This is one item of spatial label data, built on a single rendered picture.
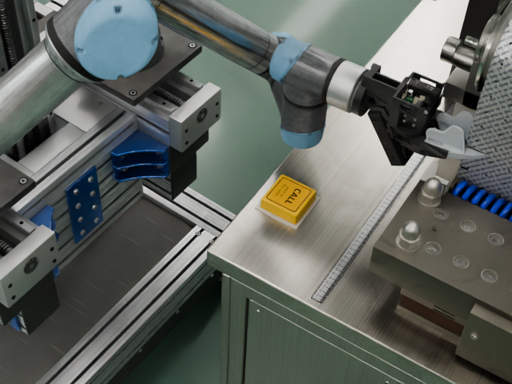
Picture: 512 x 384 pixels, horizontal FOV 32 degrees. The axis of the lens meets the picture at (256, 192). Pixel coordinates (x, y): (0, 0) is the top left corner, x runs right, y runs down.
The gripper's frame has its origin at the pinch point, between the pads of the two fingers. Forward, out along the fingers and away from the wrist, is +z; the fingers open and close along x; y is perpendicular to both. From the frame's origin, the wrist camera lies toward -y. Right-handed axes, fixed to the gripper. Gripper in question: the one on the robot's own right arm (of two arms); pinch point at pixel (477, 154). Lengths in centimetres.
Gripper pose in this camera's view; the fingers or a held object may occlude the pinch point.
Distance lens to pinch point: 140.2
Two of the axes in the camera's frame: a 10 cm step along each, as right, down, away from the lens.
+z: 8.4, 4.2, -3.3
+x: 5.3, -6.2, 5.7
